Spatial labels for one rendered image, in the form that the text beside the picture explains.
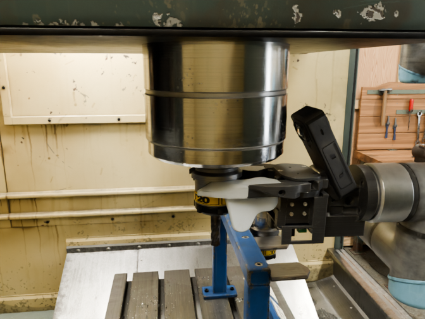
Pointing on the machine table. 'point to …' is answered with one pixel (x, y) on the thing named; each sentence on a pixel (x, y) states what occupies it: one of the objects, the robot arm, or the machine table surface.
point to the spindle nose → (215, 102)
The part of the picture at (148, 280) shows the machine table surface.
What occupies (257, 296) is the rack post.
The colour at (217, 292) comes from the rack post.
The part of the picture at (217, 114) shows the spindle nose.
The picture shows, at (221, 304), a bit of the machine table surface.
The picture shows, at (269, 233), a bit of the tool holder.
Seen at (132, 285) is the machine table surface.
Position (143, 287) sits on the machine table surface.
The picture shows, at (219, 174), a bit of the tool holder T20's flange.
